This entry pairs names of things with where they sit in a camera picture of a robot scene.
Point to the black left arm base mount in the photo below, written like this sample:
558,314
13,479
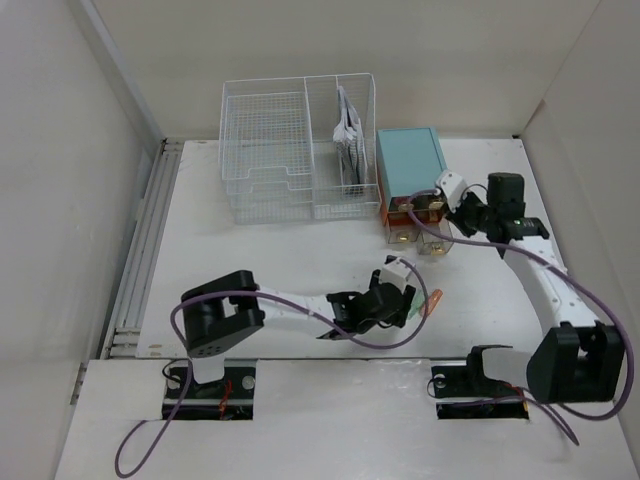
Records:
228,399

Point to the aluminium rail frame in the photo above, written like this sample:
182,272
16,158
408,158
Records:
125,318

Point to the white wire mesh organizer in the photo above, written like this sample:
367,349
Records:
276,153

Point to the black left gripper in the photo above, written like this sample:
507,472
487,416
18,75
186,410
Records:
395,318

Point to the teal mini drawer cabinet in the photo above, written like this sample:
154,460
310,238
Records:
409,160

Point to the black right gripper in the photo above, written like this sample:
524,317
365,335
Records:
455,217

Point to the orange highlighter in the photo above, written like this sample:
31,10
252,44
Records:
432,302

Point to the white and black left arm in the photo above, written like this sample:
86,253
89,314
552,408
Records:
221,314

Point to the green highlighter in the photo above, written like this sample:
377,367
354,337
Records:
418,307

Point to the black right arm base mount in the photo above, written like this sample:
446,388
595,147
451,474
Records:
463,391

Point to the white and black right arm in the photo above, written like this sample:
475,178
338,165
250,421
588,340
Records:
579,358

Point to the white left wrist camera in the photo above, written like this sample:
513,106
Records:
396,271

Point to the grey setup guide booklet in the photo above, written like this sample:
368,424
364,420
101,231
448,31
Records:
348,138

